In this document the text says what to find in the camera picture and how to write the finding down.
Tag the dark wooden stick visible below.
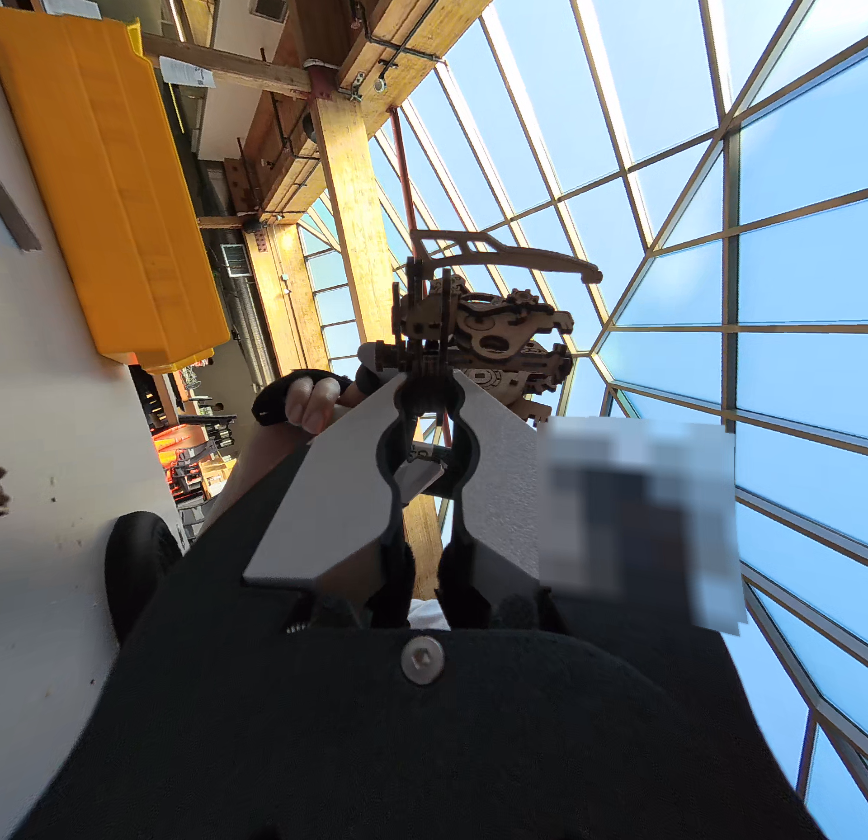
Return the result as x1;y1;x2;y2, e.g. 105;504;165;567
0;182;43;253

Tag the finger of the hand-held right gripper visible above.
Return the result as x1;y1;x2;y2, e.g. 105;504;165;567
395;460;446;506

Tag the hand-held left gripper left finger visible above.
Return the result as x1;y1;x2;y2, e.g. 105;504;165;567
241;372;415;593

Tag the small yellow plastic bin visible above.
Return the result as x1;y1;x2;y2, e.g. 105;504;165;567
139;347;215;376

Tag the silver ventilation duct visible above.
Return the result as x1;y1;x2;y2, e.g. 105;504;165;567
220;243;280;388

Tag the large yellow plastic bin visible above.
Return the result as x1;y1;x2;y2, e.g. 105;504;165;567
0;6;231;368

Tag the white paper label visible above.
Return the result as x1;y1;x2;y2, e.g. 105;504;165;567
159;55;217;90

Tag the person's right hand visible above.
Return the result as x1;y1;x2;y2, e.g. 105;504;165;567
198;377;370;537

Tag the black mesh pad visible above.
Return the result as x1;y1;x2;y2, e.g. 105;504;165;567
104;511;185;646

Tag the wooden mechanical model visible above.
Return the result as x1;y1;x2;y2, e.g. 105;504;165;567
359;228;604;427

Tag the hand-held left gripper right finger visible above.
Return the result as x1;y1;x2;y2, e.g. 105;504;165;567
444;371;543;607

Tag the wooden support post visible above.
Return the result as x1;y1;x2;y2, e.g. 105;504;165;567
308;96;408;363

